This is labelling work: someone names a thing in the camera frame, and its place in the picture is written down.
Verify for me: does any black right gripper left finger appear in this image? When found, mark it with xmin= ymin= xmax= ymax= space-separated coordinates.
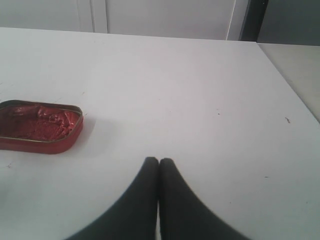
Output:
xmin=68 ymin=157 xmax=159 ymax=240

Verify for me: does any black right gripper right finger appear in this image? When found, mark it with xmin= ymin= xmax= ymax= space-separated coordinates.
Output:
xmin=158 ymin=158 xmax=247 ymax=240

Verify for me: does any red ink paste tin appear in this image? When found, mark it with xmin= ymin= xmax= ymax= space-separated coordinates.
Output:
xmin=0 ymin=99 xmax=84 ymax=154

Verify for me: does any white cabinet with doors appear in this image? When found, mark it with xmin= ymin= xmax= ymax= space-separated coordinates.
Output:
xmin=0 ymin=0 xmax=249 ymax=41

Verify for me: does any dark vertical post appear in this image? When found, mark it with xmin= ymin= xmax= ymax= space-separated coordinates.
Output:
xmin=239 ymin=0 xmax=269 ymax=42

